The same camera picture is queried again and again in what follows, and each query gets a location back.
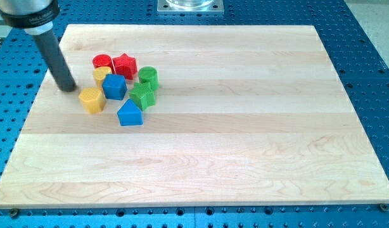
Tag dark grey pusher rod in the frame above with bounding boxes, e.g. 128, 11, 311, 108
32, 29, 77, 92

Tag yellow heart block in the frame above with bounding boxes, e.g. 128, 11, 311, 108
92, 66, 112, 89

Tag yellow hexagon block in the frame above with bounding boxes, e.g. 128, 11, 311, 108
79, 87, 106, 114

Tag red cylinder block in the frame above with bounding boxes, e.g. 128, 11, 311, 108
92, 54, 115, 73

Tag red star block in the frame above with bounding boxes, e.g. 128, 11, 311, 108
113, 53, 137, 80

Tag blue cube block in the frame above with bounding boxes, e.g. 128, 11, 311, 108
102, 74, 127, 100

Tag green cylinder block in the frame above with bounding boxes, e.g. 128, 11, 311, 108
138, 66, 159, 91

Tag green star block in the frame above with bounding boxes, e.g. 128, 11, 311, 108
129, 82, 156, 111

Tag blue pentagon house block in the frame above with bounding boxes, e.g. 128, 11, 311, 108
117, 99, 143, 126

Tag light wooden board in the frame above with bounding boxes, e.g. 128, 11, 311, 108
0, 24, 389, 208

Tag left board stop screw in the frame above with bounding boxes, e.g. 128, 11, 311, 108
8, 208, 19, 218

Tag board stop screw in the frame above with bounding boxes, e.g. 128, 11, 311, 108
379, 204, 389, 212
8, 208, 19, 218

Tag right board stop screw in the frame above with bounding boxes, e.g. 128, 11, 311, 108
379, 204, 389, 212

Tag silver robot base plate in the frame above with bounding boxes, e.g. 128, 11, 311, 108
156, 0, 224, 15

